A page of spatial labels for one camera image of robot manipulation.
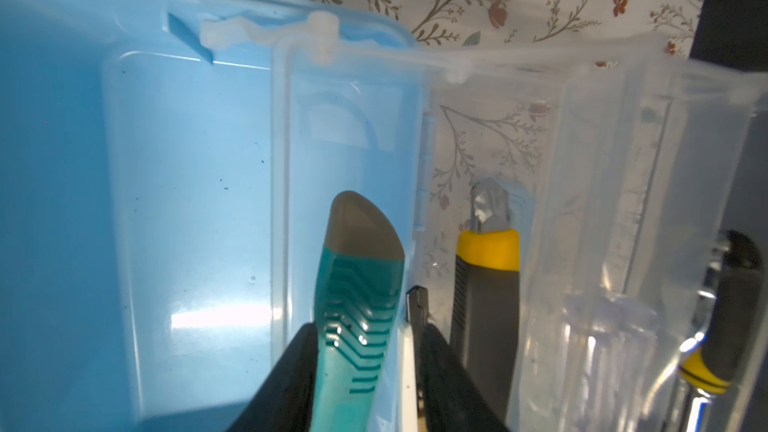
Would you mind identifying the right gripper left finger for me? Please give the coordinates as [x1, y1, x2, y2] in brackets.
[228, 322, 318, 432]

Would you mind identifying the clear handled screwdriver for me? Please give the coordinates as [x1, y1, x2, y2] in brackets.
[515, 290, 661, 432]

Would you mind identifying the blue plastic tool box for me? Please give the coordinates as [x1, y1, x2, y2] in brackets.
[1, 0, 425, 431]

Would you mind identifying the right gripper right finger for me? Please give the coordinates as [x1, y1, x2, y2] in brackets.
[418, 324, 509, 432]

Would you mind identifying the teal utility knife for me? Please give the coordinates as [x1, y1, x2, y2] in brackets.
[310, 191, 405, 431]

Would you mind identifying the black marker pen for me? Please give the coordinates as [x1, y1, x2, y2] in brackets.
[397, 286, 429, 432]

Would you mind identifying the yellow black utility knife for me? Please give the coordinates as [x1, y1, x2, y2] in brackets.
[450, 178, 521, 420]

